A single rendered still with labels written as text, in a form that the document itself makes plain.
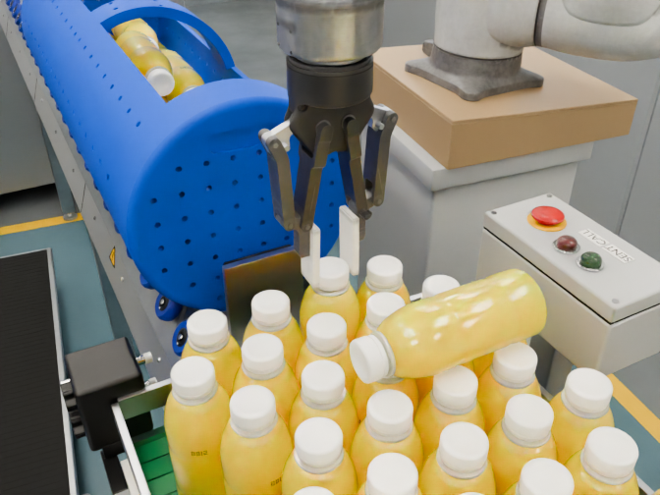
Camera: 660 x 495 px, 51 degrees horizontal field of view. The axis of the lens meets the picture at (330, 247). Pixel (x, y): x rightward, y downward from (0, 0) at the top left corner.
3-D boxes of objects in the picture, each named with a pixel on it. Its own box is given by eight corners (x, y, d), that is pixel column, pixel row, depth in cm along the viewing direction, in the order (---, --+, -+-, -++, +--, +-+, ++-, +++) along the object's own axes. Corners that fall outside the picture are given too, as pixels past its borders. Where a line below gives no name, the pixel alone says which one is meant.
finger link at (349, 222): (338, 205, 70) (345, 203, 70) (339, 261, 74) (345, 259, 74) (353, 220, 67) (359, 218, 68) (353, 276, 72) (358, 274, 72)
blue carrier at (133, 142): (168, 77, 159) (151, -57, 143) (352, 279, 95) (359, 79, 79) (37, 96, 147) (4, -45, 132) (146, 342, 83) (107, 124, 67)
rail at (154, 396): (429, 306, 89) (431, 288, 88) (433, 309, 89) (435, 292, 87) (121, 415, 74) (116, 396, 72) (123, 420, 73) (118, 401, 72)
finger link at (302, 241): (310, 212, 65) (282, 219, 64) (310, 255, 68) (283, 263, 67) (303, 204, 67) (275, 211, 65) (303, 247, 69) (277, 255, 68)
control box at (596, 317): (535, 258, 90) (550, 190, 84) (660, 353, 75) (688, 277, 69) (473, 280, 86) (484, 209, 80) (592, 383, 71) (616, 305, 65)
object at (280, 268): (297, 315, 91) (294, 237, 84) (304, 326, 89) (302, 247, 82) (225, 339, 87) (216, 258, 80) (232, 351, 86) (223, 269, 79)
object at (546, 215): (547, 209, 80) (549, 200, 80) (570, 224, 78) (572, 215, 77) (523, 217, 79) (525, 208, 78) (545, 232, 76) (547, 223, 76)
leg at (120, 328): (136, 357, 218) (97, 183, 183) (140, 367, 214) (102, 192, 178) (117, 362, 216) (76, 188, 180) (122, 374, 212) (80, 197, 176)
